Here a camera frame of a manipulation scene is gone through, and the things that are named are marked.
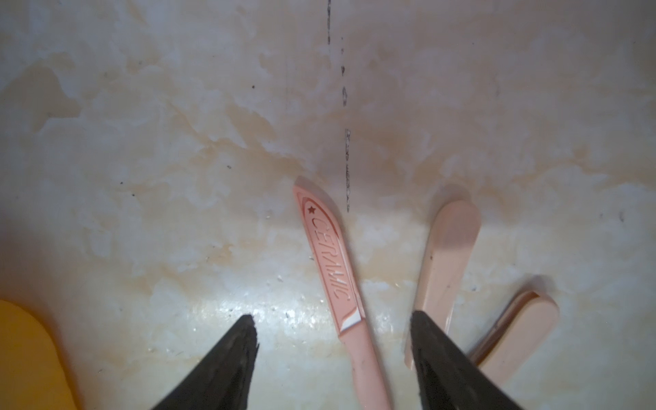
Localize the beige folding knife large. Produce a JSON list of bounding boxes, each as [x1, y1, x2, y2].
[[469, 290, 560, 387]]

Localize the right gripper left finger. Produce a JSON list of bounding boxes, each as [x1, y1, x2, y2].
[[155, 314, 259, 410]]

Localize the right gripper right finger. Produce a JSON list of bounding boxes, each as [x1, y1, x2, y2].
[[410, 311, 520, 410]]

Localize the yellow plastic storage box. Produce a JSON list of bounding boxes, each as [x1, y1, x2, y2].
[[1, 301, 77, 409]]

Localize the beige folding knife small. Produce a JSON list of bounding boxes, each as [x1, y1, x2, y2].
[[403, 199, 483, 370]]

